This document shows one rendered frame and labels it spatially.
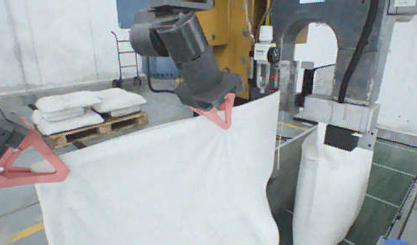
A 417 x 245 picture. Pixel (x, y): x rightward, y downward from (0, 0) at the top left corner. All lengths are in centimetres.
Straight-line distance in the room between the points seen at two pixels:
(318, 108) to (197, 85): 34
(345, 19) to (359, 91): 15
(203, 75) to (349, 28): 34
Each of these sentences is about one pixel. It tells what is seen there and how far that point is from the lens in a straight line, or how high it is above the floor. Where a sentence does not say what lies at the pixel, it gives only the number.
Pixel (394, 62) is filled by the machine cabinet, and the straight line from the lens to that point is 338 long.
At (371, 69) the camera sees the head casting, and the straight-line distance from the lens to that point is 60.
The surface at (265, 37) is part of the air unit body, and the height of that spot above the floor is 119.
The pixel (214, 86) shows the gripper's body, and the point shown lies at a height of 113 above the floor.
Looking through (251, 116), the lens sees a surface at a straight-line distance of 52.
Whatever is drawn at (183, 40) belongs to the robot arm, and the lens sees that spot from 36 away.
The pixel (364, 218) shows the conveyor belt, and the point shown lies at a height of 38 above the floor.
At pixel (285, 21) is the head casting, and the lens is 67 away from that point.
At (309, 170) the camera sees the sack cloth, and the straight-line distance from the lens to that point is 102.
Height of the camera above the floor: 121
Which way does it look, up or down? 19 degrees down
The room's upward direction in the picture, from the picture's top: straight up
